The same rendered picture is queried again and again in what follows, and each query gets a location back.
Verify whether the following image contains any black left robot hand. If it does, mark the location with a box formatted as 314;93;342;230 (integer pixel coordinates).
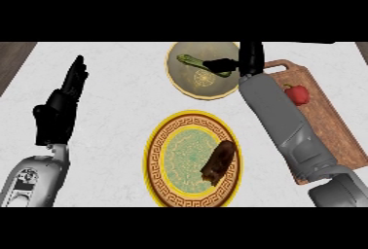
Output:
31;54;90;147

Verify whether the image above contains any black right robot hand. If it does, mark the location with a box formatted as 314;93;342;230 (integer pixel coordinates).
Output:
201;41;266;78

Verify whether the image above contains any green squash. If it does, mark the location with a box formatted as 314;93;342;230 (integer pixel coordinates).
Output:
175;53;233;79

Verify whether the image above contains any olive bowl with yellow rim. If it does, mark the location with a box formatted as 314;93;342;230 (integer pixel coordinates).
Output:
165;41;240;101

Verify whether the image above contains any yellow patterned plate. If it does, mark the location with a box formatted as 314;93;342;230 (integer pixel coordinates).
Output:
141;109;243;208

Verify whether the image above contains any red bell pepper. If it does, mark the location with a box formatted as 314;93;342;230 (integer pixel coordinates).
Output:
282;83;311;107

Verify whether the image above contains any wooden cutting board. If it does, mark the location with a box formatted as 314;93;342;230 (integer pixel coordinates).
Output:
263;58;368;186

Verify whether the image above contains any brown steak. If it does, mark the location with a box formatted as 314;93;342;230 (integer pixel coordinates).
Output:
198;139;237;187

